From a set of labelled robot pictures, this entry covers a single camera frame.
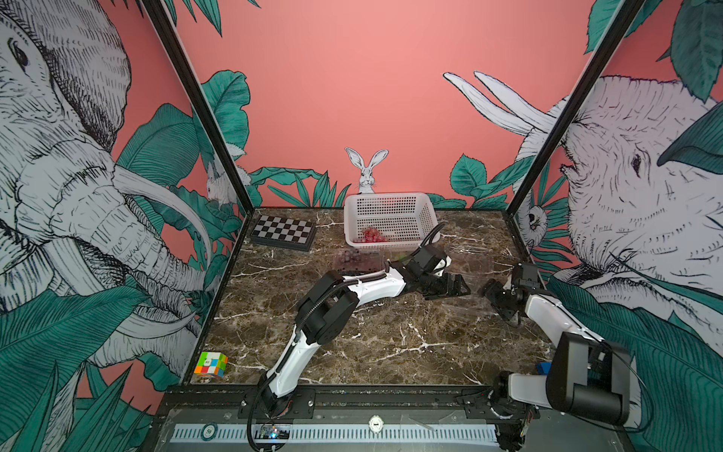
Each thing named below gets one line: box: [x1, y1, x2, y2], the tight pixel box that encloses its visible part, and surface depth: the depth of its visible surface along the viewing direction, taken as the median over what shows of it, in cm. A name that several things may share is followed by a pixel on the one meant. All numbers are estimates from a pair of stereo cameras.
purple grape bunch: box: [339, 248, 382, 272], surface depth 100 cm
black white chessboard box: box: [249, 214, 317, 252], surface depth 110 cm
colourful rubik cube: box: [193, 351, 229, 378], surface depth 78 cm
